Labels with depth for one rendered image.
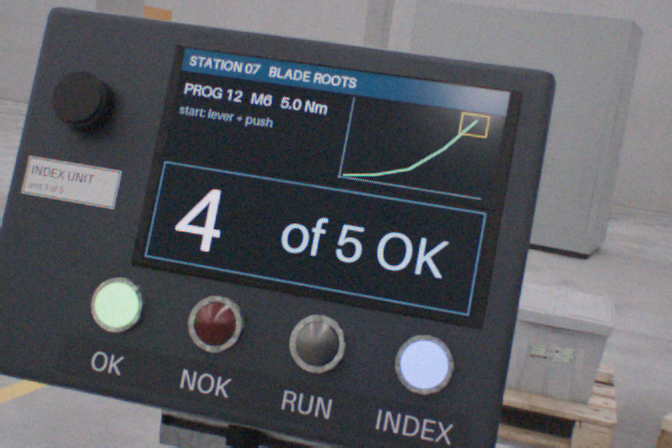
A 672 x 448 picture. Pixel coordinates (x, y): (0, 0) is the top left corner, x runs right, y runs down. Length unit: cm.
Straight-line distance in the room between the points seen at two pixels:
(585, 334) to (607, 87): 451
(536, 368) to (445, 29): 496
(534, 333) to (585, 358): 20
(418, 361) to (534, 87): 14
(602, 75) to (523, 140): 750
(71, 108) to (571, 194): 757
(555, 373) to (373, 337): 325
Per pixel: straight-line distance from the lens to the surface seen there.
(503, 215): 44
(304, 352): 44
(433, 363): 43
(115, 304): 46
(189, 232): 46
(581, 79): 796
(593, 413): 365
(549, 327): 361
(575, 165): 796
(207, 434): 54
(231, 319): 45
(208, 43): 48
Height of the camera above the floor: 124
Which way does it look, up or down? 9 degrees down
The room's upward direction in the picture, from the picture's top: 8 degrees clockwise
